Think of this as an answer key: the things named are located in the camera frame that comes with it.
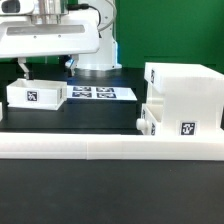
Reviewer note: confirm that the white drawer cabinet frame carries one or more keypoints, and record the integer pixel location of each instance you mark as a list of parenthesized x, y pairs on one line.
[(192, 97)]

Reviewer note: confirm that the white drawer box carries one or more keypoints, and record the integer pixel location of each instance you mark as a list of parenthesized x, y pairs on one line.
[(151, 119), (36, 94)]

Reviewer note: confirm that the white rear drawer box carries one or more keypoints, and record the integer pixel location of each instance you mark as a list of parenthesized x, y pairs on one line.
[(36, 94)]

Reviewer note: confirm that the white L-shaped table fence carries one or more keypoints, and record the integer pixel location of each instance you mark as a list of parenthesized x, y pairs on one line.
[(109, 147)]

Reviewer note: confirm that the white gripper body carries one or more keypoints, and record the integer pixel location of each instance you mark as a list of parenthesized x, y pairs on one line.
[(20, 38)]

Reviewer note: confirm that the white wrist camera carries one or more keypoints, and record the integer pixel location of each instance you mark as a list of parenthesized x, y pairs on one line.
[(16, 7)]

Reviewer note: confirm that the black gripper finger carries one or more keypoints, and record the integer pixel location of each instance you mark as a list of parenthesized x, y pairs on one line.
[(22, 64), (71, 64)]

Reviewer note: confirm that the white marker tag sheet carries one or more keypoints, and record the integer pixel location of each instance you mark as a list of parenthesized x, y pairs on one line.
[(100, 93)]

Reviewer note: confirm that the white front drawer box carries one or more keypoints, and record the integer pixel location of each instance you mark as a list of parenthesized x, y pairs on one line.
[(151, 119)]

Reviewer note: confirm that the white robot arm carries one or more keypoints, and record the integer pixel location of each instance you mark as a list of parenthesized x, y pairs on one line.
[(50, 12)]

